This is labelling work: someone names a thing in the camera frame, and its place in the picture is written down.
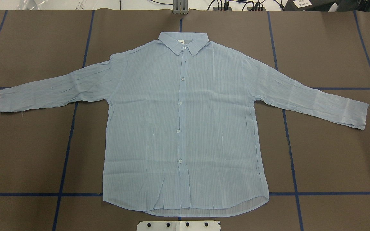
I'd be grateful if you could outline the light blue button-up shirt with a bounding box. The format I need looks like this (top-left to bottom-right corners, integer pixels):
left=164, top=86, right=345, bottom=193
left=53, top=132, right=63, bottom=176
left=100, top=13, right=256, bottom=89
left=0, top=32, right=369, bottom=217

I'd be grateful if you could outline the grey aluminium frame post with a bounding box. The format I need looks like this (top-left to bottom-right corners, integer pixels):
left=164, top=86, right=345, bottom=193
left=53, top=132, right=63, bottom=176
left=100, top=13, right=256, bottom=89
left=173, top=0, right=189, bottom=15

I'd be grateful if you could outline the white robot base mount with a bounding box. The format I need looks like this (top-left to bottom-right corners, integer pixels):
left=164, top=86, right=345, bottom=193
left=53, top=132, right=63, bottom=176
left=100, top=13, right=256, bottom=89
left=136, top=220, right=221, bottom=231

